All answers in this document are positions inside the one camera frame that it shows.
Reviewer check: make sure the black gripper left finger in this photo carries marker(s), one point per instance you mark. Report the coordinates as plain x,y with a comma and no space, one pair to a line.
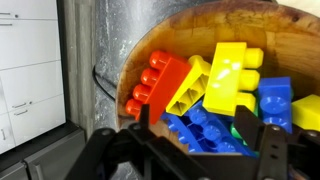
145,116

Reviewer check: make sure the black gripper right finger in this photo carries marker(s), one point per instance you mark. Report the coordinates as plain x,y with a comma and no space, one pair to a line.
248,123

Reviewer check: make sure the green building block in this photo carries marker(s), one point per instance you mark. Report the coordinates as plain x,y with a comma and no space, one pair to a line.
234,131

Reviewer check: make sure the orange building block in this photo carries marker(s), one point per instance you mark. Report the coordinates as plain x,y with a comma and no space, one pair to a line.
166,83

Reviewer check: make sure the long blue building block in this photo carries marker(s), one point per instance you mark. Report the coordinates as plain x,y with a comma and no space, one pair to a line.
203,128

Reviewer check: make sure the long yellow building block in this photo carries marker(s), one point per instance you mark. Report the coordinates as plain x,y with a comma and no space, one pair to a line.
223,76

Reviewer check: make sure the plain yellow building block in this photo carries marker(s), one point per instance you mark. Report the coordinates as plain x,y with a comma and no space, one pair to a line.
308,111

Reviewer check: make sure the yellow block with open underside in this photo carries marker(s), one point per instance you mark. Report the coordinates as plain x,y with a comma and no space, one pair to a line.
196,71

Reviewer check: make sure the brown wooden bowl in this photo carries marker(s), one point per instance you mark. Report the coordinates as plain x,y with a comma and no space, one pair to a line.
200,30

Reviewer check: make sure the grey low cabinet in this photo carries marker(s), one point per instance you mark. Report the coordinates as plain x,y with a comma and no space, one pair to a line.
50,156

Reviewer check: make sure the white drawer cabinet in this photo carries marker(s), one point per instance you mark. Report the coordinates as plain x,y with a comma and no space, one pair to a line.
30,66

